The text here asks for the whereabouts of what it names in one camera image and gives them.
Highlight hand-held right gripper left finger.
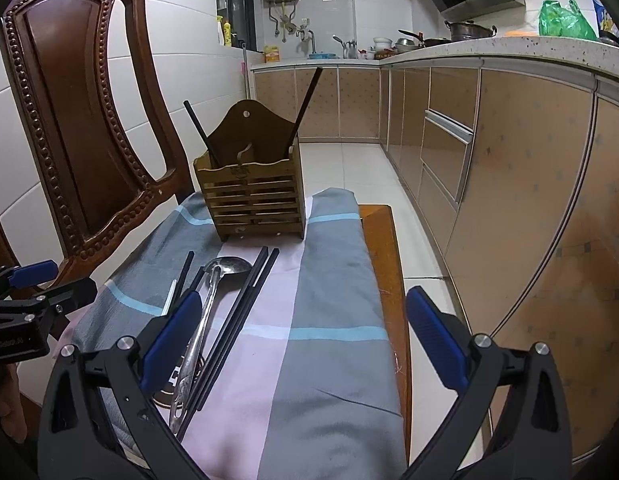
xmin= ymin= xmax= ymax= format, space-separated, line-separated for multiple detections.
xmin=36 ymin=290 xmax=205 ymax=480

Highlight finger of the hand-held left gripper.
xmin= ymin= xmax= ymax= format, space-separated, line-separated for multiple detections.
xmin=0 ymin=259 xmax=59 ymax=292
xmin=33 ymin=277 xmax=98 ymax=343

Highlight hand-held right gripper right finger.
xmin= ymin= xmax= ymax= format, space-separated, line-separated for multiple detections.
xmin=404 ymin=285 xmax=575 ymax=480

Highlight black chopstick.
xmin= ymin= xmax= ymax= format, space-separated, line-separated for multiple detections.
xmin=183 ymin=101 xmax=222 ymax=167
xmin=195 ymin=248 xmax=280 ymax=411
xmin=175 ymin=246 xmax=269 ymax=442
xmin=288 ymin=66 xmax=324 ymax=147
xmin=183 ymin=266 xmax=206 ymax=298
xmin=168 ymin=251 xmax=195 ymax=312

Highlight metal ladle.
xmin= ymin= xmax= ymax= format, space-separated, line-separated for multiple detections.
xmin=169 ymin=256 xmax=253 ymax=436

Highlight wooden utensil holder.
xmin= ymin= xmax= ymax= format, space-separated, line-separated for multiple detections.
xmin=193 ymin=100 xmax=306 ymax=243

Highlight person's left hand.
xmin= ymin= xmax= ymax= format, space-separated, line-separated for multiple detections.
xmin=0 ymin=362 xmax=27 ymax=445

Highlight striped grey pink cloth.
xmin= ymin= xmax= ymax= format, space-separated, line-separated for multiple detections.
xmin=72 ymin=187 xmax=406 ymax=480

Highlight carved wooden chair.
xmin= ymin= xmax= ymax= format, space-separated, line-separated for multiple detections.
xmin=0 ymin=0 xmax=200 ymax=311

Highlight beige lower cabinets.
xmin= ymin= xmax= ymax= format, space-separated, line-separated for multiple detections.
xmin=253 ymin=55 xmax=619 ymax=376

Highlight black wok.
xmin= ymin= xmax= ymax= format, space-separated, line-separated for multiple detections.
xmin=398 ymin=29 xmax=453 ymax=47

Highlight yellow bottle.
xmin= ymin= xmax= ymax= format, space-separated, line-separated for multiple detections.
xmin=216 ymin=15 xmax=236 ymax=47

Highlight speckled kitchen counter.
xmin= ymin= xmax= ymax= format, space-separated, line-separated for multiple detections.
xmin=252 ymin=35 xmax=619 ymax=87

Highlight metal pot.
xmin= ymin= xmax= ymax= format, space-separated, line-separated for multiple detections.
xmin=445 ymin=20 xmax=498 ymax=42

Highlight green plastic bag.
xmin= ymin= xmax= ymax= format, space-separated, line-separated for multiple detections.
xmin=539 ymin=0 xmax=599 ymax=41

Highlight blue plastic bag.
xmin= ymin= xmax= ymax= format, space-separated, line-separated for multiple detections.
xmin=588 ymin=0 xmax=619 ymax=50

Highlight white mop handle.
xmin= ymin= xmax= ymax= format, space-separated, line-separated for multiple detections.
xmin=240 ymin=42 xmax=251 ymax=102

